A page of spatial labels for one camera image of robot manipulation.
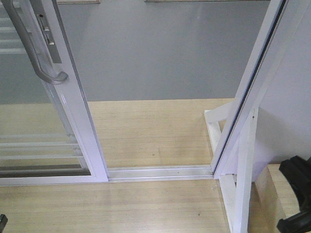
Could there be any white framed sliding glass door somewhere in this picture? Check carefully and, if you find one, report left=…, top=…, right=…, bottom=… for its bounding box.
left=0, top=0, right=108, bottom=186

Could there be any silver door handle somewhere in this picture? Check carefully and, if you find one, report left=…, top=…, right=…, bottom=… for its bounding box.
left=1, top=0, right=68, bottom=85

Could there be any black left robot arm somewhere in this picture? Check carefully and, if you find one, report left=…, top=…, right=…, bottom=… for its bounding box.
left=0, top=214, right=8, bottom=233

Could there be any aluminium floor door track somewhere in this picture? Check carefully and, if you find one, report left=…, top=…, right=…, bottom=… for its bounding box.
left=108, top=165, right=213, bottom=183

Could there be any white triangular support brace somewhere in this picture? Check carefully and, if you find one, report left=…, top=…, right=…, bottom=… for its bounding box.
left=204, top=102, right=258, bottom=233

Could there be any light wooden box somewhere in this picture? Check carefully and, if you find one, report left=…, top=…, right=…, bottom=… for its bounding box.
left=248, top=164, right=299, bottom=233

